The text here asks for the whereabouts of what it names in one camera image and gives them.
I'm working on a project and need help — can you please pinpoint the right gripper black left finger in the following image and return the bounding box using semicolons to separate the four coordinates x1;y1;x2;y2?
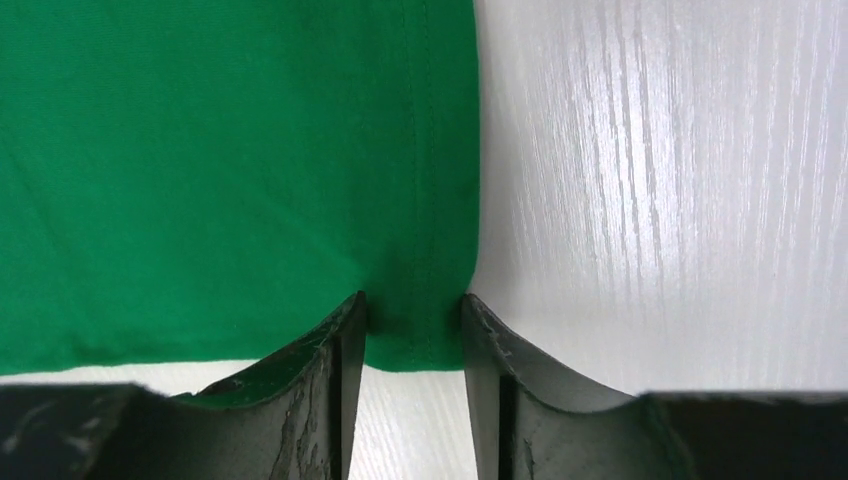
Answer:
1;292;367;479

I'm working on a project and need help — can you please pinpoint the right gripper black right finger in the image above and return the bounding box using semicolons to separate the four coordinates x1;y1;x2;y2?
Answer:
461;294;847;479

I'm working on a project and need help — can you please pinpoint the green t shirt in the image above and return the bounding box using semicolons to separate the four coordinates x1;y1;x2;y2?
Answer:
1;1;480;374

